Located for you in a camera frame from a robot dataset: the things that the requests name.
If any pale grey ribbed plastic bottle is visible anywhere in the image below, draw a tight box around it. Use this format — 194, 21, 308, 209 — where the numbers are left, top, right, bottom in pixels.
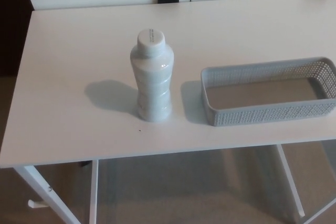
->
129, 29, 175, 124

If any grey perforated plastic basket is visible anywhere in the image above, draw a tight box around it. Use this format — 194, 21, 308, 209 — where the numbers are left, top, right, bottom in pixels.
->
201, 56, 336, 128

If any white desk leg frame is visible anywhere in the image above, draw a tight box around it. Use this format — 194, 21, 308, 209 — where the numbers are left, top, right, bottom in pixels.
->
15, 159, 99, 224
275, 144, 336, 224

